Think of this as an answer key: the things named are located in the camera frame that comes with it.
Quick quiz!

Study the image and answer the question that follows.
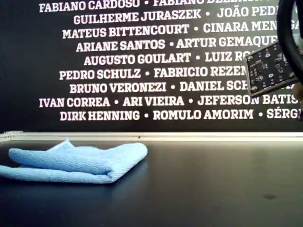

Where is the black right camera cable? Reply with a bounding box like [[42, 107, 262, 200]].
[[276, 0, 303, 86]]

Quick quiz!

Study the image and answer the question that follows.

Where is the light blue cloth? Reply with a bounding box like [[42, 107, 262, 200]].
[[0, 139, 149, 185]]

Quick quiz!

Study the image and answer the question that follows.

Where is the black banner with white names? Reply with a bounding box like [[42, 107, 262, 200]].
[[0, 0, 303, 132]]

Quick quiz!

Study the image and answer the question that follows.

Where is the tan right gripper body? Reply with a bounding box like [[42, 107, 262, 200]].
[[293, 83, 303, 119]]

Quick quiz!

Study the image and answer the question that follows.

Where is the right wrist camera circuit board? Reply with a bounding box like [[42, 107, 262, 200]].
[[244, 41, 300, 97]]

